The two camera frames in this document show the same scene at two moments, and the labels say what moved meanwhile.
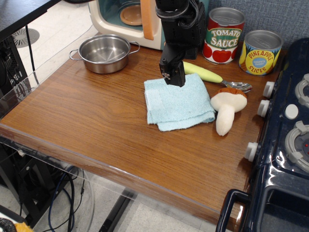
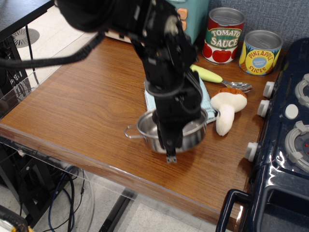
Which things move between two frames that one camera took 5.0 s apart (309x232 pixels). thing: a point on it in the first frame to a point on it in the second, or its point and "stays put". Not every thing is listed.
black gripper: [182, 37] to [178, 106]
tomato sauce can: [223, 32] stays put
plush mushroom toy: [227, 101] stays put
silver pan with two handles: [105, 53] to [192, 136]
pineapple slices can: [260, 52] stays put
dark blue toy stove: [278, 200] stays put
